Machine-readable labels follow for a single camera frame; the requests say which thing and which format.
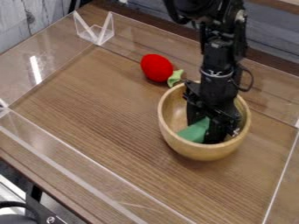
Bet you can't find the clear acrylic corner bracket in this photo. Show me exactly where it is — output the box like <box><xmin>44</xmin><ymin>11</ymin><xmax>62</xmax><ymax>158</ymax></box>
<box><xmin>72</xmin><ymin>11</ymin><xmax>115</xmax><ymax>46</ymax></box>

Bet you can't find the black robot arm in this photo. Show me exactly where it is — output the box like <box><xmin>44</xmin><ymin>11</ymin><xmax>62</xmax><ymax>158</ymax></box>
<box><xmin>163</xmin><ymin>0</ymin><xmax>251</xmax><ymax>144</ymax></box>

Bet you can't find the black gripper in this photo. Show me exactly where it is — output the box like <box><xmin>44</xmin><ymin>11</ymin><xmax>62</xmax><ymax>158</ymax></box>
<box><xmin>183</xmin><ymin>69</ymin><xmax>242</xmax><ymax>144</ymax></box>

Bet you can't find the brown wooden bowl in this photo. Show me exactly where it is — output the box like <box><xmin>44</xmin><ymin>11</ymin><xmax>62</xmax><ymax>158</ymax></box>
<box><xmin>158</xmin><ymin>84</ymin><xmax>253</xmax><ymax>161</ymax></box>

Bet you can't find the black cable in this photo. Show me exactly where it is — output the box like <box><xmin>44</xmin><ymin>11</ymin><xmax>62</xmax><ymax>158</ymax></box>
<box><xmin>0</xmin><ymin>200</ymin><xmax>39</xmax><ymax>224</ymax></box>

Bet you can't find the red plush strawberry toy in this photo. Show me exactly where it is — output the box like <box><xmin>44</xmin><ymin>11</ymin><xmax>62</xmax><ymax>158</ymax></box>
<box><xmin>140</xmin><ymin>54</ymin><xmax>185</xmax><ymax>88</ymax></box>

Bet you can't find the black table leg mount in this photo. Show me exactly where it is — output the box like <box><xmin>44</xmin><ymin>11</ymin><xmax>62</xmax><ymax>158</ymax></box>
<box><xmin>26</xmin><ymin>185</ymin><xmax>68</xmax><ymax>224</ymax></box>

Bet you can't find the green rectangular block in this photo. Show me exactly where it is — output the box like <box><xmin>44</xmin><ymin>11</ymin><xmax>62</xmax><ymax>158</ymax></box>
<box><xmin>178</xmin><ymin>117</ymin><xmax>211</xmax><ymax>144</ymax></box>

